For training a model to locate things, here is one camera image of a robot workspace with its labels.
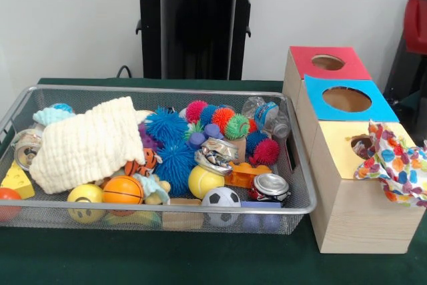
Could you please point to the red ball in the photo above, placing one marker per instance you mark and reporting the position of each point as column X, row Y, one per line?
column 7, row 201

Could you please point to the mint green cloth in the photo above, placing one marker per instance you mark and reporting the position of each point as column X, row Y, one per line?
column 50, row 117

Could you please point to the crushed red drink can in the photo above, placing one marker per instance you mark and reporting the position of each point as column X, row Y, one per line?
column 272, row 185

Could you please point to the blue spiky rubber ball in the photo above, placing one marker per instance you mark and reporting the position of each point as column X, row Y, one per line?
column 176, row 166
column 167, row 125

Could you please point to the yellow smiley ball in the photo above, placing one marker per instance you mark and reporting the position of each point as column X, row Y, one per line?
column 85, row 198

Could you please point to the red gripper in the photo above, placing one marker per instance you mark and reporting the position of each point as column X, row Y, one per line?
column 417, row 25

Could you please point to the black and white soccer ball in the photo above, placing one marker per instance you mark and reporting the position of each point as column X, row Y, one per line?
column 221, row 198

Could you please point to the black monitor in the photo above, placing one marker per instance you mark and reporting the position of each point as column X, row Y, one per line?
column 407, row 78

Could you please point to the cream knitted cloth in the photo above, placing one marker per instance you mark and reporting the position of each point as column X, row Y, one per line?
column 87, row 145

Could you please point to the striped tiger plush toy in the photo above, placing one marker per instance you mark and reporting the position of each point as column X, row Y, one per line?
column 141, row 163

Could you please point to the wooden box with three holes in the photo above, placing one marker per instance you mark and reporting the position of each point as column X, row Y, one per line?
column 340, row 218

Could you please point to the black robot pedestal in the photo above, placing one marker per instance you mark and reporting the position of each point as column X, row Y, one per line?
column 193, row 38

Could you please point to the clear mesh bin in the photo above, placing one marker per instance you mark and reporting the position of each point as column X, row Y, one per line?
column 300, row 191

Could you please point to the yellow cheese wedge toy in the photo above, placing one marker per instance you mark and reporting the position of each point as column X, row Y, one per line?
column 17, row 183

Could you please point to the long polka dot cloth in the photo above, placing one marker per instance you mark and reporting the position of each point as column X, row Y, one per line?
column 400, row 165

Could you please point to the yellow tennis ball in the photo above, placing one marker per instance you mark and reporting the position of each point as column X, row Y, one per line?
column 204, row 181

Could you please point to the silver drink can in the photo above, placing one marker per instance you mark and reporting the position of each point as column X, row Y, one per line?
column 23, row 148

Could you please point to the orange toy basketball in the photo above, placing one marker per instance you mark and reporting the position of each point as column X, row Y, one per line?
column 123, row 190

